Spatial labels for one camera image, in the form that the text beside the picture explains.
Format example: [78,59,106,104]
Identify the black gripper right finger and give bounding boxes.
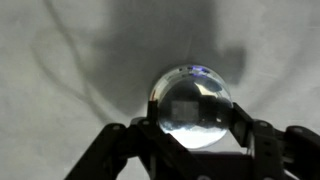
[229,102,320,180]

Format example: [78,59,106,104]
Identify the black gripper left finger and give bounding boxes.
[64,99,201,180]

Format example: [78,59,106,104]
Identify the shiny domed metal lid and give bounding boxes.
[157,73,234,150]

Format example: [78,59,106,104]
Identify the white wrinkled cloth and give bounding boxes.
[0,0,320,180]

